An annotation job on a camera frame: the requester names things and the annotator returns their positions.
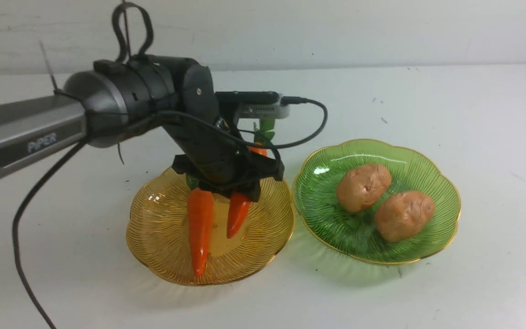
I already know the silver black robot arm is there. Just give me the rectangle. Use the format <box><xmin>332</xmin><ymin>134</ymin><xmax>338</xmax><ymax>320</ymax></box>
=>
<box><xmin>0</xmin><ymin>55</ymin><xmax>284</xmax><ymax>202</ymax></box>

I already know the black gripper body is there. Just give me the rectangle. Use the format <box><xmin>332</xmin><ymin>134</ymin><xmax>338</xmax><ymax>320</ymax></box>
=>
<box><xmin>153</xmin><ymin>56</ymin><xmax>284</xmax><ymax>202</ymax></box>

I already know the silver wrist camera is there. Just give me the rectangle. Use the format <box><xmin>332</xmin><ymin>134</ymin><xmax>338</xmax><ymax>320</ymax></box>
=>
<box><xmin>215</xmin><ymin>91</ymin><xmax>290</xmax><ymax>121</ymax></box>

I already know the green ribbed plastic plate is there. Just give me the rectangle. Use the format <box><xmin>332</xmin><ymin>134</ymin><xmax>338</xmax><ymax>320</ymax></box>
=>
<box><xmin>292</xmin><ymin>139</ymin><xmax>462</xmax><ymax>266</ymax></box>

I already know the amber ribbed plastic plate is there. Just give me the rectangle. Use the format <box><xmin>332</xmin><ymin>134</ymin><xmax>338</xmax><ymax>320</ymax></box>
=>
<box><xmin>126</xmin><ymin>168</ymin><xmax>295</xmax><ymax>286</ymax></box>

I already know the brown toy potato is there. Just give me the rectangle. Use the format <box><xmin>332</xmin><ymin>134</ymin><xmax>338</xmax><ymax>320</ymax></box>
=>
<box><xmin>374</xmin><ymin>190</ymin><xmax>436</xmax><ymax>242</ymax></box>
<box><xmin>336</xmin><ymin>163</ymin><xmax>392</xmax><ymax>213</ymax></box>

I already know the orange toy carrot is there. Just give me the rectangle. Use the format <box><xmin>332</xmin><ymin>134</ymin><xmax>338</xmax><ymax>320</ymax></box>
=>
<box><xmin>226</xmin><ymin>119</ymin><xmax>275</xmax><ymax>239</ymax></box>
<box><xmin>186</xmin><ymin>175</ymin><xmax>215</xmax><ymax>278</ymax></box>

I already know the black camera cable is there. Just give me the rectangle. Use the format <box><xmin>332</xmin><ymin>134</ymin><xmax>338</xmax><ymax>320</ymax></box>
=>
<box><xmin>12</xmin><ymin>96</ymin><xmax>328</xmax><ymax>329</ymax></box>

